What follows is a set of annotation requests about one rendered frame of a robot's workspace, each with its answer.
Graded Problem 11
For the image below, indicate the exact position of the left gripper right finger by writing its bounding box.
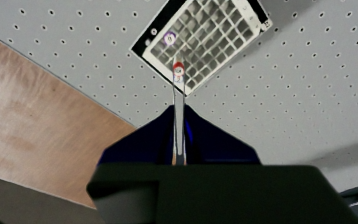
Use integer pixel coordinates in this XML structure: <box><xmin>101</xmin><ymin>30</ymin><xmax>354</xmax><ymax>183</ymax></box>
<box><xmin>184</xmin><ymin>104</ymin><xmax>263</xmax><ymax>165</ymax></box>

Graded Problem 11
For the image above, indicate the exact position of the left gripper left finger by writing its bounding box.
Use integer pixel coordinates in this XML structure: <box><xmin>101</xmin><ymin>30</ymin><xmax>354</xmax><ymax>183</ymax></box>
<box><xmin>95</xmin><ymin>105</ymin><xmax>174</xmax><ymax>168</ymax></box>

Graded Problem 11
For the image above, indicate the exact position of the white grid rack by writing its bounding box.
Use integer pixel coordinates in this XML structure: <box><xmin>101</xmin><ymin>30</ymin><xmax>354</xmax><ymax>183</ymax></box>
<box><xmin>143</xmin><ymin>0</ymin><xmax>265</xmax><ymax>95</ymax></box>

